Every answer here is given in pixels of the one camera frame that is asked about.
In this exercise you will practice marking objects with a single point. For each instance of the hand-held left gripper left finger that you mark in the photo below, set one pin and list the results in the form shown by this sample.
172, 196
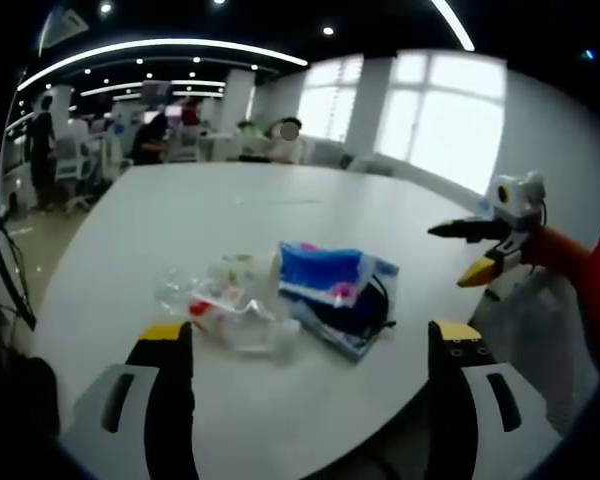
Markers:
165, 400

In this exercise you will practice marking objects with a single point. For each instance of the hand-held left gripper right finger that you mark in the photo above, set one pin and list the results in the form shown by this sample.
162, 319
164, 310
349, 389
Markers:
455, 400

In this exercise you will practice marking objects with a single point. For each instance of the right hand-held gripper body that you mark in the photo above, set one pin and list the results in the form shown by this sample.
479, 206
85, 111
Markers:
517, 195

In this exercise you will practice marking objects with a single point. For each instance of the clear plastic red-label packaging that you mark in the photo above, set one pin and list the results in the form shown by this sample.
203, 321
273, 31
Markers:
220, 300

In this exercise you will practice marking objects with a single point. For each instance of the blue patterned packet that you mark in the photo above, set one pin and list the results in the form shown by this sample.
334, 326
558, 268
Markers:
320, 272

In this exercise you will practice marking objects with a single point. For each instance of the large window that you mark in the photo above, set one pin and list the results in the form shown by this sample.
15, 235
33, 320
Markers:
420, 110

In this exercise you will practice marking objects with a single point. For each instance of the white table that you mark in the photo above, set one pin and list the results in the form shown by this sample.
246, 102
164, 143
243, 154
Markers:
280, 210

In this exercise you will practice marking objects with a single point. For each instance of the black chair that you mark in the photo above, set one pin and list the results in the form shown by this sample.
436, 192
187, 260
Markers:
5, 270

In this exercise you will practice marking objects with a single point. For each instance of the white office chair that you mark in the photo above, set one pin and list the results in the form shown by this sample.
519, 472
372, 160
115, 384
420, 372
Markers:
77, 150

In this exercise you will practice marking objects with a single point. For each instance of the curved ceiling light strip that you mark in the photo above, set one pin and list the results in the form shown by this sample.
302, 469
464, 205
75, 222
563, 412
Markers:
155, 50

